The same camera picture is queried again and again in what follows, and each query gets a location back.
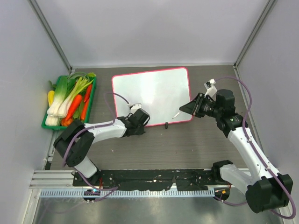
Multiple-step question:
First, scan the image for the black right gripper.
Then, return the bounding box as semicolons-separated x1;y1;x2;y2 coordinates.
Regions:
180;92;222;119

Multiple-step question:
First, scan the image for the pink framed whiteboard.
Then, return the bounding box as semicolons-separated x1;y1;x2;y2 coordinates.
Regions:
112;67;192;126

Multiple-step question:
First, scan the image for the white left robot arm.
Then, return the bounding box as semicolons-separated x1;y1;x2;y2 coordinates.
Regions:
53;108;150;186

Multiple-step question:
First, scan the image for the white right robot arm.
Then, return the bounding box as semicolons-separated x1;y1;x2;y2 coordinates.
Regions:
180;89;293;213

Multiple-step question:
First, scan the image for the red toy chili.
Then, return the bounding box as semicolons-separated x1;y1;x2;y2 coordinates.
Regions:
80;84;93;121

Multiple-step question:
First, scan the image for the green leaf vegetable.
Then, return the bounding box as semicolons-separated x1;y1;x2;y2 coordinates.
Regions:
72;101;84;120

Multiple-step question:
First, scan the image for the orange toy carrot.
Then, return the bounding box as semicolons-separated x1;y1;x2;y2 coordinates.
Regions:
65;94;83;120

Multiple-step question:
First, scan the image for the green white leek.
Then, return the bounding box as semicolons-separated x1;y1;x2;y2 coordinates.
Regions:
57;77;91;119

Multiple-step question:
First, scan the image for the green plastic tray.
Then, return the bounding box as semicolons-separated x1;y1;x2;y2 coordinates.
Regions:
41;72;97;131

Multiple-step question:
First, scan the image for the green white bok choy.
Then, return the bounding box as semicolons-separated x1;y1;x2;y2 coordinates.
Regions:
47;76;68;116

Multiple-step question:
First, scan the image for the yellow toy pepper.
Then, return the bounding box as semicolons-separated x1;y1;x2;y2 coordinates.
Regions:
48;90;55;107

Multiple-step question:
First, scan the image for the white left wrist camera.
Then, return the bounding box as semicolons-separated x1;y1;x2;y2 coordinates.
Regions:
128;103;142;113

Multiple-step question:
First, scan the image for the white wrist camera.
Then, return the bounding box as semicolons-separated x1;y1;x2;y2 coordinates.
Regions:
204;79;217;97
128;103;142;113

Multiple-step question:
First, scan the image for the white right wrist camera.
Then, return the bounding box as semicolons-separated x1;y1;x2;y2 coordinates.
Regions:
204;79;217;97

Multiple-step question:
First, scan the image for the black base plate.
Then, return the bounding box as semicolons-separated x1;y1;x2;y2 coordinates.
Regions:
72;168;240;191

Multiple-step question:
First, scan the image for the white slotted cable duct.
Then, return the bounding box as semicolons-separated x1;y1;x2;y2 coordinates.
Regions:
40;188;214;198

